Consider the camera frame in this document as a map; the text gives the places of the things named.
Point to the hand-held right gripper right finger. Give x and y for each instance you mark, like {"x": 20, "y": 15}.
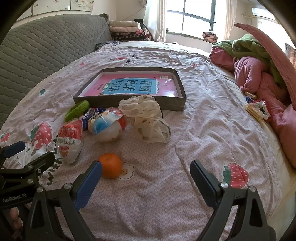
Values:
{"x": 204, "y": 183}

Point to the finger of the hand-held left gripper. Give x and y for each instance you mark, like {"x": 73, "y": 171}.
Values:
{"x": 13, "y": 148}
{"x": 39, "y": 162}

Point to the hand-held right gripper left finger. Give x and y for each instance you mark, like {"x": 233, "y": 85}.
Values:
{"x": 89, "y": 183}

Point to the orange mandarin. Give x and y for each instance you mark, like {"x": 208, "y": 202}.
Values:
{"x": 110, "y": 165}

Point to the red and white toy egg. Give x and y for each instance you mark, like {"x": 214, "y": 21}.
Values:
{"x": 69, "y": 141}

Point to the blue and white toy egg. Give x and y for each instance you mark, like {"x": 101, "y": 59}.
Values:
{"x": 106, "y": 129}

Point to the green fuzzy hair scrunchie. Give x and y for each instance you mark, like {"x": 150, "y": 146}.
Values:
{"x": 76, "y": 110}

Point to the blue cookie packet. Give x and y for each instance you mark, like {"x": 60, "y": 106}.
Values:
{"x": 91, "y": 114}

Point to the grey shallow cardboard box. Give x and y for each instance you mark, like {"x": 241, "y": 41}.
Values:
{"x": 175, "y": 103}

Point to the cream sheer hair scrunchie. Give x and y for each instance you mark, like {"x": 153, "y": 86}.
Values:
{"x": 145, "y": 115}

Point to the person's left hand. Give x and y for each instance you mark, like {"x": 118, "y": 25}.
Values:
{"x": 15, "y": 215}

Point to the strawberry print bed sheet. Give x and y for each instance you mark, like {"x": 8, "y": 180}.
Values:
{"x": 161, "y": 197}

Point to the small blue snack packet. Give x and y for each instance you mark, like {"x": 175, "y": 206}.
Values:
{"x": 248, "y": 99}

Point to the floral hair scrunchie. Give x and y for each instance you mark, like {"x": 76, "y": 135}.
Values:
{"x": 264, "y": 109}

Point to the grey quilted headboard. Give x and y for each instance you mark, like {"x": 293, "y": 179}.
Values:
{"x": 46, "y": 58}

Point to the small biscuit packet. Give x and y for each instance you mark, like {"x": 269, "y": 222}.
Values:
{"x": 250, "y": 94}

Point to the pink book with blue label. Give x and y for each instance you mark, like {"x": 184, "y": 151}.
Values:
{"x": 166, "y": 88}

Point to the pink quilt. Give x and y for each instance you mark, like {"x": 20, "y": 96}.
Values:
{"x": 254, "y": 74}

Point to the blue patterned cloth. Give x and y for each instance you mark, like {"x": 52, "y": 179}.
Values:
{"x": 108, "y": 44}

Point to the green blanket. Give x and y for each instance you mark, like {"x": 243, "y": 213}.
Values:
{"x": 249, "y": 48}

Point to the floral cloth bundle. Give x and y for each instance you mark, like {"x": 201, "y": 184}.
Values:
{"x": 209, "y": 36}

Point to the pink quilted mat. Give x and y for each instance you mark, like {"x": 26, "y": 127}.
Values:
{"x": 272, "y": 51}

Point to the checkered folded blanket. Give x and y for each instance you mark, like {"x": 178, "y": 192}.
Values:
{"x": 129, "y": 36}

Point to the dark framed screen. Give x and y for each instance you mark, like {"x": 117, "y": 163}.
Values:
{"x": 291, "y": 54}

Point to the pink folded blanket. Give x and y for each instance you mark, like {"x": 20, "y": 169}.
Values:
{"x": 124, "y": 29}

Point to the cream folded blanket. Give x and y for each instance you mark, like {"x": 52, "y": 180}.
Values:
{"x": 124, "y": 23}

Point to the white curtain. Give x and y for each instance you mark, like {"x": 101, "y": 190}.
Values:
{"x": 153, "y": 20}
{"x": 230, "y": 18}

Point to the black cloth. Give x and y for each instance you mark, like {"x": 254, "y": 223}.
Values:
{"x": 140, "y": 23}

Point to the window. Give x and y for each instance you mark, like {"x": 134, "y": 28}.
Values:
{"x": 196, "y": 14}

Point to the white air conditioner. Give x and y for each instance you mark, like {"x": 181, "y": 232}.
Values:
{"x": 262, "y": 13}

